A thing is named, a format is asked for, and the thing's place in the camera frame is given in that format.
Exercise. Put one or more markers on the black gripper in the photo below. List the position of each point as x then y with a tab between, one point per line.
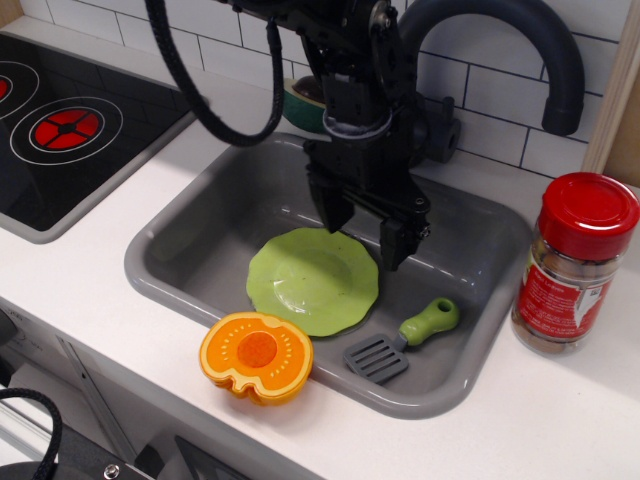
374	174

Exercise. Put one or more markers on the green handled grey spatula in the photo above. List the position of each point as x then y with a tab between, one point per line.
380	358

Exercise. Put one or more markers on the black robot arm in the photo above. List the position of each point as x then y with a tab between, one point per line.
375	121

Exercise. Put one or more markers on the green scalloped plate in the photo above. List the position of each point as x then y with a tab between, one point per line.
324	283

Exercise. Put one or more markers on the dark grey faucet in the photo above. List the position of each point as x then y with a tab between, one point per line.
515	74

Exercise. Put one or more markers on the green toy avocado half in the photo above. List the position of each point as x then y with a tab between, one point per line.
304	104

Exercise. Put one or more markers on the orange toy pumpkin half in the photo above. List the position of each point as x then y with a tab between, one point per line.
257	356

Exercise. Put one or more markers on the red lidded spice jar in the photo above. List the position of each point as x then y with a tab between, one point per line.
583	230

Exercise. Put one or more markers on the black toy stovetop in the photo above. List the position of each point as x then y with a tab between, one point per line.
72	131

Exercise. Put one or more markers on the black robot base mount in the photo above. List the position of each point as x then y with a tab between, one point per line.
73	456

